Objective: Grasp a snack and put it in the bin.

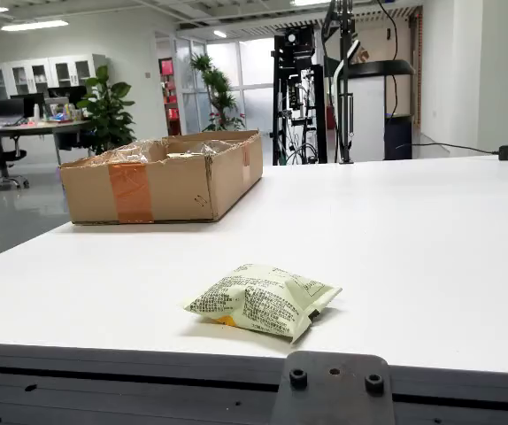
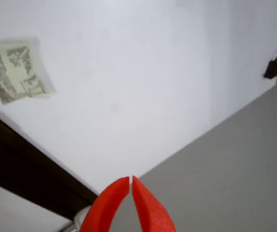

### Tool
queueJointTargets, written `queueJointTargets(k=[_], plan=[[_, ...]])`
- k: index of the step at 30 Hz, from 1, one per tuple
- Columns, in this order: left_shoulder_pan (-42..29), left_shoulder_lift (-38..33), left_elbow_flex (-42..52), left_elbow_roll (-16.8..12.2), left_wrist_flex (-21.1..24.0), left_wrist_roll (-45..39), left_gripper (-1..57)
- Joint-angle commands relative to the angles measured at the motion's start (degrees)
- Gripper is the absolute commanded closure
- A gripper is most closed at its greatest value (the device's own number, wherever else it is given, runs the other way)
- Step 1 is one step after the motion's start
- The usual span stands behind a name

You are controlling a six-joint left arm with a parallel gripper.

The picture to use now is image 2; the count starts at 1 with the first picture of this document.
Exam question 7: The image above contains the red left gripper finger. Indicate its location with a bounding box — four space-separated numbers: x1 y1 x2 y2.
80 176 130 232

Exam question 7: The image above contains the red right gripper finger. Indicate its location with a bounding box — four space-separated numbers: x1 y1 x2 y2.
131 175 177 232

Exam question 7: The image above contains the yellow-green printed snack packet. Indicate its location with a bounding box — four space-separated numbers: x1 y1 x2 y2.
0 40 56 105

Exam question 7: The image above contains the white table leg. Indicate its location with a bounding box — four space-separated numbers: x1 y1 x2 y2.
73 205 91 231

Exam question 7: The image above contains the black power adapter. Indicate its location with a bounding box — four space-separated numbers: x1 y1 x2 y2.
263 60 277 80

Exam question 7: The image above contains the black aluminium table rail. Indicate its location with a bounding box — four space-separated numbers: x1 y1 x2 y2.
0 106 99 220

